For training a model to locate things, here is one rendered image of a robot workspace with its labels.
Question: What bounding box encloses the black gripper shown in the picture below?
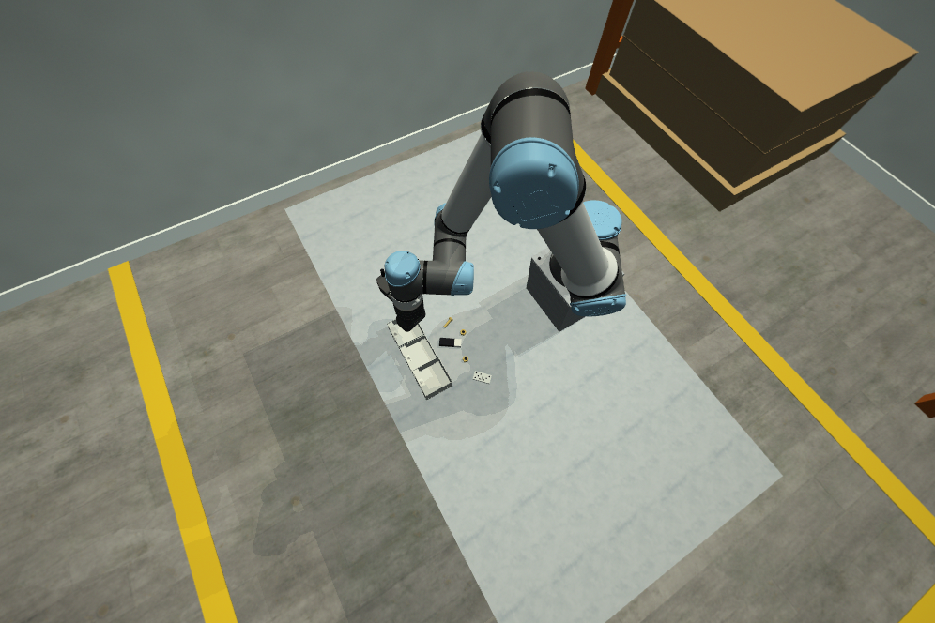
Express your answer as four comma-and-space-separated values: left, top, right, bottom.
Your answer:
376, 268, 425, 332

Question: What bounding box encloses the beige three-compartment bin rack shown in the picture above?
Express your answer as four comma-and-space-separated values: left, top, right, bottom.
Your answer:
387, 319, 452, 401

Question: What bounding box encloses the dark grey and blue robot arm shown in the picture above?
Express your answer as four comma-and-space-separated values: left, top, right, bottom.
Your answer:
384, 71, 626, 316

